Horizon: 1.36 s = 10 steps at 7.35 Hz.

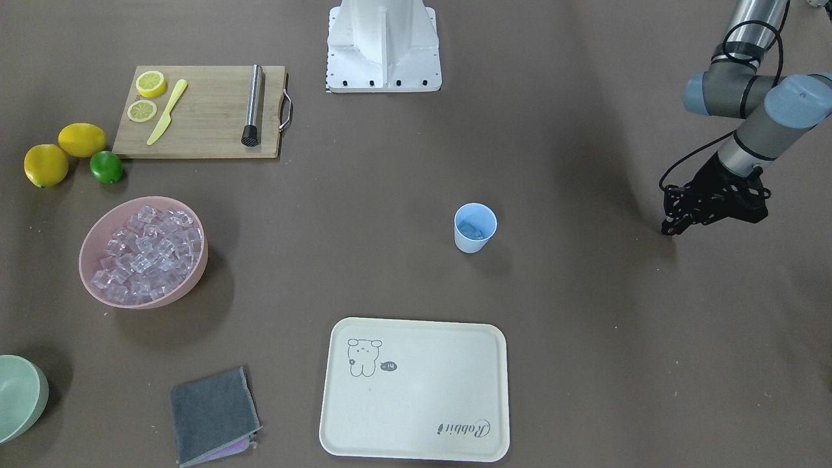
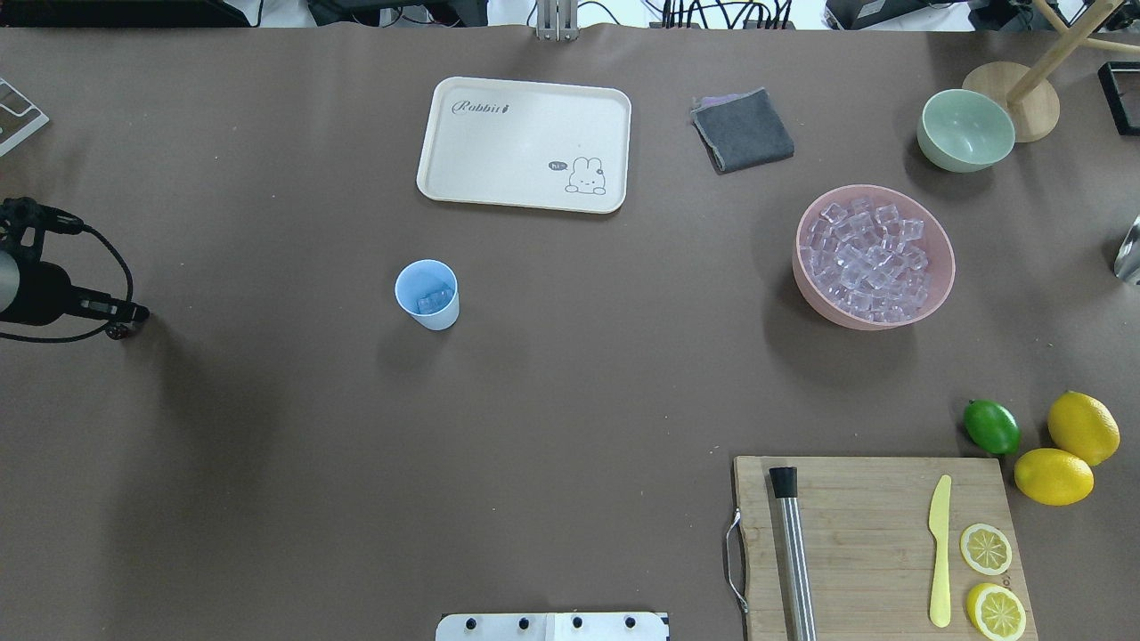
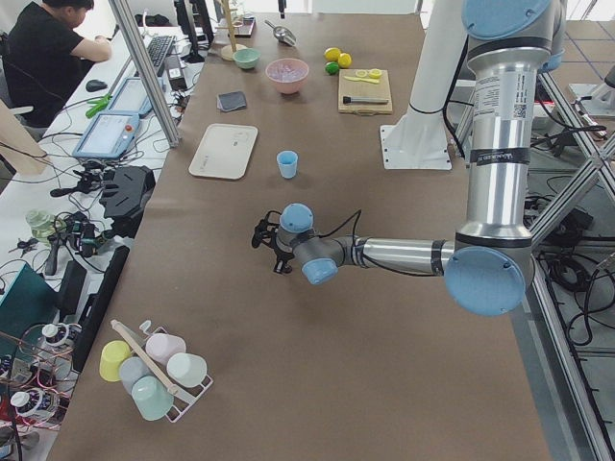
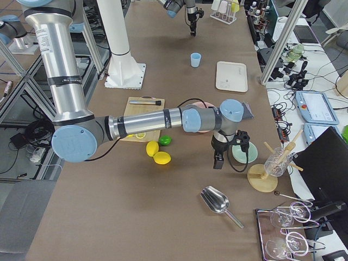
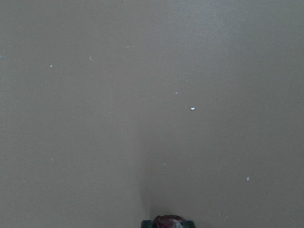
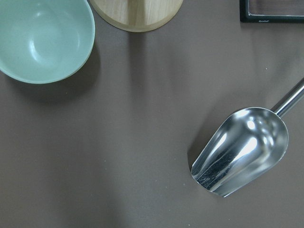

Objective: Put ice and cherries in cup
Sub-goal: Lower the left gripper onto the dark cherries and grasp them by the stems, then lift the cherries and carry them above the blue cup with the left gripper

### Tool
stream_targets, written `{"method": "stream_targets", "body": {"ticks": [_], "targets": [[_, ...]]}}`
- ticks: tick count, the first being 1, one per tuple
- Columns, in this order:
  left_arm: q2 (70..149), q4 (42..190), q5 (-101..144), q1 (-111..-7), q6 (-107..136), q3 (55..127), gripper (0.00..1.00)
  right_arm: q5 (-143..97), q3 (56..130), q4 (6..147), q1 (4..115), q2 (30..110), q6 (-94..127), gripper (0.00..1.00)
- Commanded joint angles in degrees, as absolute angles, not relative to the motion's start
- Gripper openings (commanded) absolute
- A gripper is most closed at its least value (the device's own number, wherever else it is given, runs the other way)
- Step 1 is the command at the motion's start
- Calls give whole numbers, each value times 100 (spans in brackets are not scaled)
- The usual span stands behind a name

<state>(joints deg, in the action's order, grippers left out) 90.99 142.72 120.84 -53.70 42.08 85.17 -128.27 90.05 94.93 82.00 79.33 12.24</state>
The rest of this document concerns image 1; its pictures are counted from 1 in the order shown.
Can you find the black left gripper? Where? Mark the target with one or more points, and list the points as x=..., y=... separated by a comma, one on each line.
x=710, y=177

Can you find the clear ice cube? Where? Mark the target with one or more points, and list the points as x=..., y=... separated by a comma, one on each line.
x=471, y=232

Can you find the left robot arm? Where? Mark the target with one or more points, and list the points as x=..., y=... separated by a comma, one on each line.
x=775, y=111

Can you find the light blue cup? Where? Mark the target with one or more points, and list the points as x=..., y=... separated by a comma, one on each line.
x=479, y=215

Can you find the clear ice cubes pile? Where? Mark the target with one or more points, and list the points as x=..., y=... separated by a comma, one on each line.
x=149, y=257

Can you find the cream rabbit tray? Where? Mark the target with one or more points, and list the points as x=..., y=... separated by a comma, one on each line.
x=410, y=389

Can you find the steel muddler black tip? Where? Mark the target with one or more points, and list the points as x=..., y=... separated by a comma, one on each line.
x=251, y=135

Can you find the grey folded cloth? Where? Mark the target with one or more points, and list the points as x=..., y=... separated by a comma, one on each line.
x=213, y=417

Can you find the yellow plastic knife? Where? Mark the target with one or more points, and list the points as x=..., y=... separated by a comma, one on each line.
x=166, y=116

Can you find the lemon slice upper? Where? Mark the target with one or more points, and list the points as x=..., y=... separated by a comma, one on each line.
x=151, y=84

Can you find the lemon half lower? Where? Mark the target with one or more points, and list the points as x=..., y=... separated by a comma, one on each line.
x=141, y=111

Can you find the green lime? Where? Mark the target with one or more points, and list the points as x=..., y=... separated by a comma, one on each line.
x=106, y=167

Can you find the pink bowl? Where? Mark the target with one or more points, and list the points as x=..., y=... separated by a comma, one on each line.
x=188, y=279

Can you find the whole yellow lemon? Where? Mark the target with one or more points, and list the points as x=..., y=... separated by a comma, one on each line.
x=82, y=140

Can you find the mint green bowl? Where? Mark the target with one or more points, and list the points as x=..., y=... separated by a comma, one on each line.
x=24, y=395

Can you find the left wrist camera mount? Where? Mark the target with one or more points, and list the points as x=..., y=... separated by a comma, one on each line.
x=679, y=199

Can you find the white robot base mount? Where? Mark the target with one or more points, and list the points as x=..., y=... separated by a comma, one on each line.
x=383, y=47

